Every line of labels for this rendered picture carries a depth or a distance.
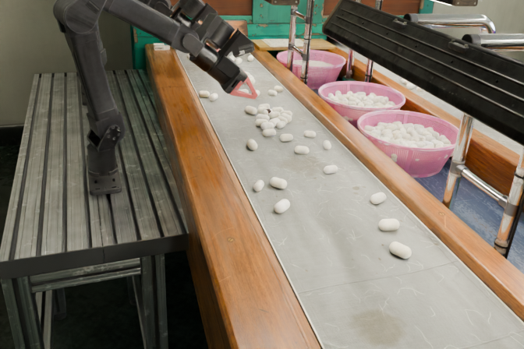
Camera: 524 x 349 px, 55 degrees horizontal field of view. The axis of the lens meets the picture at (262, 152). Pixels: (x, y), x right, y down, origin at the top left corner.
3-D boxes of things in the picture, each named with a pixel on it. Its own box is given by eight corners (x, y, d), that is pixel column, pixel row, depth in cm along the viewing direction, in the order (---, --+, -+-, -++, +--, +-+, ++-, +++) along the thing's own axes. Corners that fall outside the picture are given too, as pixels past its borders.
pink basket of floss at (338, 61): (324, 96, 180) (327, 71, 176) (262, 82, 193) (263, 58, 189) (353, 80, 201) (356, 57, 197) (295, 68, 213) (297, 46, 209)
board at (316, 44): (260, 51, 201) (260, 47, 201) (250, 42, 214) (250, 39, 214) (335, 49, 210) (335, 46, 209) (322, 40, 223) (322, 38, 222)
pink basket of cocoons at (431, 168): (382, 188, 119) (388, 152, 115) (337, 143, 142) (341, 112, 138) (476, 178, 126) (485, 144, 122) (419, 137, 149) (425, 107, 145)
